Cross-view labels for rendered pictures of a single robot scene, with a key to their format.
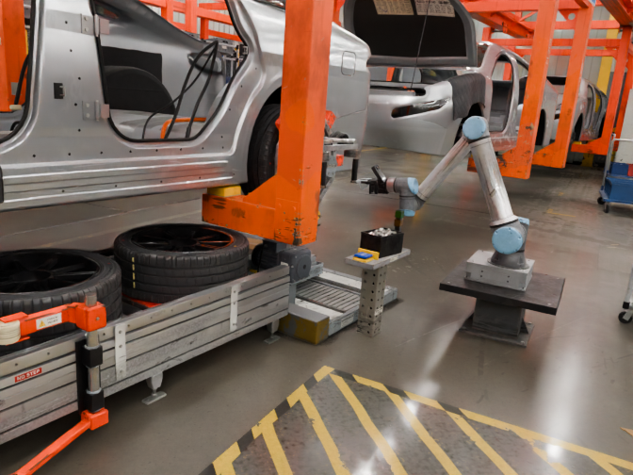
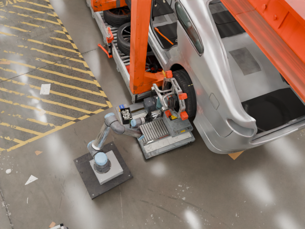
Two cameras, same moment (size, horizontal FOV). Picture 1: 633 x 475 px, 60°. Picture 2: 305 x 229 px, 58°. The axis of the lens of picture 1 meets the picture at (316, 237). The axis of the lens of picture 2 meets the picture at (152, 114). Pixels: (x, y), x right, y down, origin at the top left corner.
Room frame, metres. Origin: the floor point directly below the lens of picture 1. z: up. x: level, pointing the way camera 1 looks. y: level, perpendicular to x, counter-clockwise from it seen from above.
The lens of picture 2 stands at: (3.97, -2.00, 3.86)
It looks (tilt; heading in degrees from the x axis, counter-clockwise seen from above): 58 degrees down; 114
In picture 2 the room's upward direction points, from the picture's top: 9 degrees clockwise
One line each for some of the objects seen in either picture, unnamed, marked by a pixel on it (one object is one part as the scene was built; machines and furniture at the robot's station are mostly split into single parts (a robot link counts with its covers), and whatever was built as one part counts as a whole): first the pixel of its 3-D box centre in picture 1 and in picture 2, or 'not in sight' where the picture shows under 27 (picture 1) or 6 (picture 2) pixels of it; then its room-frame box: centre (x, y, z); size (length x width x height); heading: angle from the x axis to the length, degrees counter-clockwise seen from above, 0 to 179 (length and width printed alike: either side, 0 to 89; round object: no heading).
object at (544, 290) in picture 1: (501, 304); (103, 171); (2.97, -1.10, 0.15); 0.60 x 0.60 x 0.30; 63
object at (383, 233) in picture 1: (381, 240); (126, 115); (2.83, -0.35, 0.51); 0.20 x 0.14 x 0.13; 137
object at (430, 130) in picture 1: (452, 88); not in sight; (7.82, -1.73, 1.49); 4.95 x 1.86 x 1.59; 146
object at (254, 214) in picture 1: (247, 197); (157, 76); (2.87, 0.39, 0.69); 0.52 x 0.17 x 0.35; 56
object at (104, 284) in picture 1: (33, 298); (135, 39); (2.00, 1.10, 0.39); 0.66 x 0.66 x 0.24
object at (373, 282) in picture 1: (372, 296); not in sight; (2.79, -0.33, 0.21); 0.10 x 0.10 x 0.42; 56
